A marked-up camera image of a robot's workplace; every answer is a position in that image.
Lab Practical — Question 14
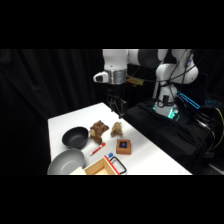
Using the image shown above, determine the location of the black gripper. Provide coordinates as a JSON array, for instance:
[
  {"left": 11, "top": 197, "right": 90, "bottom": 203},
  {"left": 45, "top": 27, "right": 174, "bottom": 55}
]
[{"left": 106, "top": 83, "right": 129, "bottom": 120}]

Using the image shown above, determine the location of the wooden block with blue dot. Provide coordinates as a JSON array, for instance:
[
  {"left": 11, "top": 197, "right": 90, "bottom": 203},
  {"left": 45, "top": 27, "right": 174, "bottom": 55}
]
[{"left": 115, "top": 138, "right": 133, "bottom": 156}]

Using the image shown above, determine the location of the tan plush toy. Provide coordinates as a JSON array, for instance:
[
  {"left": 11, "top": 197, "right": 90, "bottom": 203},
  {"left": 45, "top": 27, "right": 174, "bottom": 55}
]
[{"left": 110, "top": 121, "right": 125, "bottom": 138}]

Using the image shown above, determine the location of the brown plush toy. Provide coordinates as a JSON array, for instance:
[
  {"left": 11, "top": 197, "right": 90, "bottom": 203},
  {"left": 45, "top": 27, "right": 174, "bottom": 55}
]
[{"left": 88, "top": 120, "right": 110, "bottom": 145}]

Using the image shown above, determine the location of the red and white marker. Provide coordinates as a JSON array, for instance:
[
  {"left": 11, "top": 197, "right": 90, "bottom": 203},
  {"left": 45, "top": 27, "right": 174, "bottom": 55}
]
[{"left": 89, "top": 142, "right": 107, "bottom": 157}]

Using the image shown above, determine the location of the black bowl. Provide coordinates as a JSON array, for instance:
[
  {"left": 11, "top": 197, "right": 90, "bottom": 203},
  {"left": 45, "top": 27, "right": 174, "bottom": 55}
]
[{"left": 61, "top": 126, "right": 91, "bottom": 150}]

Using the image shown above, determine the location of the black cloth covered stand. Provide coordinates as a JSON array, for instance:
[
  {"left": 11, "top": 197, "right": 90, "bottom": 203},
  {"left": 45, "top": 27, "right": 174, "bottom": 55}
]
[{"left": 122, "top": 99, "right": 217, "bottom": 176}]

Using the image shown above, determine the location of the wooden box with red edge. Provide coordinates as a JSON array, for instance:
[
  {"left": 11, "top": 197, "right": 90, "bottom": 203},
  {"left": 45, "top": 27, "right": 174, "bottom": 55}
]
[{"left": 83, "top": 155, "right": 118, "bottom": 176}]

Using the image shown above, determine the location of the blue lit bar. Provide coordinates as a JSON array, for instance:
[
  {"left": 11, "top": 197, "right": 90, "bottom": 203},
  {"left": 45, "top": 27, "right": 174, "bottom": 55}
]
[{"left": 176, "top": 90, "right": 202, "bottom": 111}]

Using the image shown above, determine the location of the grey bowl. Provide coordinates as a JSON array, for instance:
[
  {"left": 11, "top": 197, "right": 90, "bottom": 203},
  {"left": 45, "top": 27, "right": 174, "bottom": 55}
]
[{"left": 46, "top": 148, "right": 87, "bottom": 176}]

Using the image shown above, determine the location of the black curtain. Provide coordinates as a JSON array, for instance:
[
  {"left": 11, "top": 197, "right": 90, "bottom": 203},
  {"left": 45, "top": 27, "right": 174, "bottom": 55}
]
[{"left": 0, "top": 49, "right": 224, "bottom": 176}]

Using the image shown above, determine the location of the tan wrist camera mount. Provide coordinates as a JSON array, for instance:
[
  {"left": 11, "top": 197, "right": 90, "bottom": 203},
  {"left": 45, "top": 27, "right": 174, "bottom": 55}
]
[{"left": 126, "top": 75, "right": 145, "bottom": 87}]

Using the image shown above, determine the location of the black wire handle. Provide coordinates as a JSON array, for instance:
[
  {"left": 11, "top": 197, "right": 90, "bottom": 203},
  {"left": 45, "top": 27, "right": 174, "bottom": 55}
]
[{"left": 108, "top": 155, "right": 128, "bottom": 175}]

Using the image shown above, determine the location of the yellow cable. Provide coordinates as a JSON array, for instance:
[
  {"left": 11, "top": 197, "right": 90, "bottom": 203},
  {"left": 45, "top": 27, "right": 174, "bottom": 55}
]
[{"left": 212, "top": 107, "right": 224, "bottom": 150}]

